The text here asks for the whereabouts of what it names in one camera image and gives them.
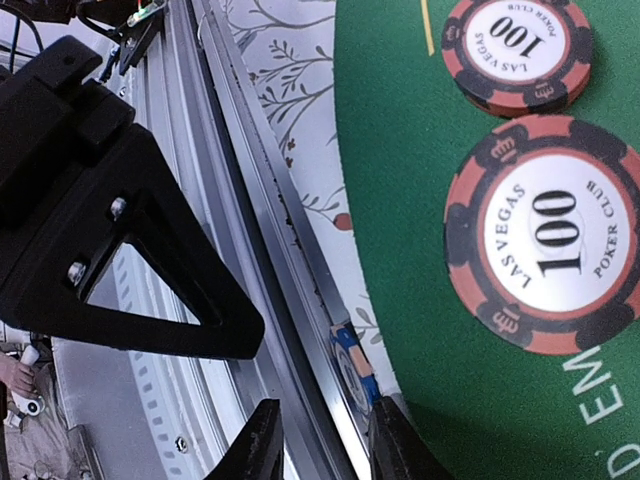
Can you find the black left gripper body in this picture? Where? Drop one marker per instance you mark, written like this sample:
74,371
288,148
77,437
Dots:
79,178

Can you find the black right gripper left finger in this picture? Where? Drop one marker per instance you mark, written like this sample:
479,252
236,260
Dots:
257,452

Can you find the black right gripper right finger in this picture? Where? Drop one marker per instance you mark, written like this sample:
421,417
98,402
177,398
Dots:
396,450

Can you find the blue peach 10 chip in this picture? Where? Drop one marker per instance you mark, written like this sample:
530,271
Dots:
354,367

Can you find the red black 100 chip stack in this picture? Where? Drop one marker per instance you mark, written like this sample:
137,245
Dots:
514,58

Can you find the round green poker mat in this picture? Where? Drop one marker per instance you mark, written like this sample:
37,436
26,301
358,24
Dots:
485,408

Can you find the aluminium front rail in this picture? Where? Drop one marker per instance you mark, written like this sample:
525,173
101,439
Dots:
254,293

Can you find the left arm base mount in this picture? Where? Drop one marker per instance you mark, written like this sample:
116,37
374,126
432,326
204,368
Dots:
130,25

